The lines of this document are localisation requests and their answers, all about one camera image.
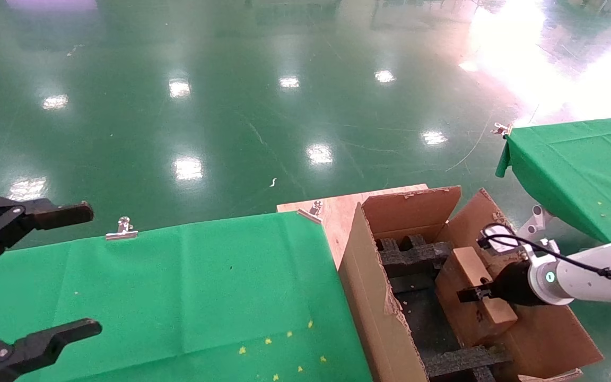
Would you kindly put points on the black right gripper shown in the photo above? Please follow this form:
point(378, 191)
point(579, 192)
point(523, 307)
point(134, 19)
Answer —
point(512, 284)

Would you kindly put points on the large green tablecloth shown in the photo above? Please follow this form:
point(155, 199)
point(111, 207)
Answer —
point(178, 286)

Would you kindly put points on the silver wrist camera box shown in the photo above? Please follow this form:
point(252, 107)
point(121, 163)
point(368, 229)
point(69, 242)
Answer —
point(502, 241)

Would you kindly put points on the grey table leg bracket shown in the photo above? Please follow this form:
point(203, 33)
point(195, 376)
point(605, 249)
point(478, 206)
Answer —
point(534, 220)

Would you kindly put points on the black foam insert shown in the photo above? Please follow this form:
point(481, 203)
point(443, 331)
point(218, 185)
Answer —
point(417, 252)

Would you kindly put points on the small brown cardboard box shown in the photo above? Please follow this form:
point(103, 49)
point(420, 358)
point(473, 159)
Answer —
point(470, 318)

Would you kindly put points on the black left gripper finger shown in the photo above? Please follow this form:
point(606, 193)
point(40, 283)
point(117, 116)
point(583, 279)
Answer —
point(45, 345)
point(51, 215)

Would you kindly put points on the large open cardboard carton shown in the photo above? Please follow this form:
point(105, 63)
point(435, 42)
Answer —
point(369, 297)

